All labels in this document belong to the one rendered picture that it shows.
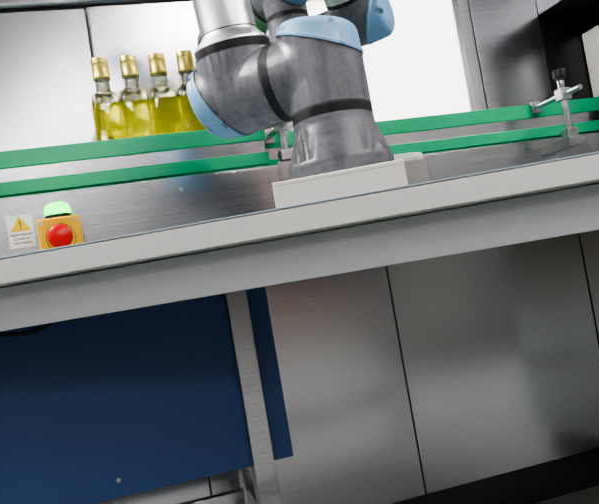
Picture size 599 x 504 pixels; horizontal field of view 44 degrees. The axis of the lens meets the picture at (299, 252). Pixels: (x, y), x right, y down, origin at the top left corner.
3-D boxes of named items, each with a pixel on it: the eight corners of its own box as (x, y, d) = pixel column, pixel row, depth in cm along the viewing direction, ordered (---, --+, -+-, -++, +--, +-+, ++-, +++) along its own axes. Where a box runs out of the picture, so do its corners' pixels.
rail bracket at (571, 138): (556, 179, 171) (539, 84, 172) (605, 164, 155) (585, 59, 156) (538, 181, 169) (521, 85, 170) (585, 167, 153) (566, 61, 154)
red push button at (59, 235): (71, 224, 124) (71, 221, 121) (75, 247, 124) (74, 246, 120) (46, 227, 123) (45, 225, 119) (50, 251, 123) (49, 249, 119)
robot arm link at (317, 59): (352, 93, 98) (335, -6, 98) (266, 120, 104) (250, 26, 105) (385, 106, 108) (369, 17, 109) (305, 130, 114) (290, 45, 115)
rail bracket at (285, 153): (280, 170, 153) (270, 111, 154) (302, 153, 137) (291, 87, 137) (266, 172, 152) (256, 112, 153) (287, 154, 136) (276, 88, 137)
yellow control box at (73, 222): (86, 260, 130) (80, 219, 131) (86, 257, 123) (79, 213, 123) (45, 266, 128) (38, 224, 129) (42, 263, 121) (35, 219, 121)
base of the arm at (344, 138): (398, 160, 97) (384, 87, 97) (285, 181, 98) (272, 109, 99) (394, 177, 112) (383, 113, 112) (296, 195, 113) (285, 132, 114)
